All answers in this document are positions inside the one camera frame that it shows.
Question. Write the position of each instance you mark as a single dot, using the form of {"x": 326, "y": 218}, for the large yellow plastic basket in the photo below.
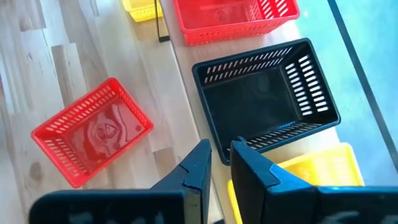
{"x": 326, "y": 168}

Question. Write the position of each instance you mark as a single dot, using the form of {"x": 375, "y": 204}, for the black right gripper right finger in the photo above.
{"x": 280, "y": 199}

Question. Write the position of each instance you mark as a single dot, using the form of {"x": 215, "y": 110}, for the medium yellow plastic basket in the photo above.
{"x": 143, "y": 11}

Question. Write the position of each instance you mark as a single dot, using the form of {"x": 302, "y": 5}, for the large black plastic basket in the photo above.
{"x": 248, "y": 102}

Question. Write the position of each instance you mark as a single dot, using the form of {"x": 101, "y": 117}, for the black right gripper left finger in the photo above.
{"x": 186, "y": 205}

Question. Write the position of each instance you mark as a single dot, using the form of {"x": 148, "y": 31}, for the small red plastic basket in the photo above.
{"x": 99, "y": 137}

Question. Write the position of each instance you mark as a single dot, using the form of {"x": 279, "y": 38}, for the large red plastic basket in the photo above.
{"x": 217, "y": 15}

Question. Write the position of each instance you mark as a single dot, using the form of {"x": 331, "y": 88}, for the wooden shelf black metal legs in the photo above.
{"x": 185, "y": 59}

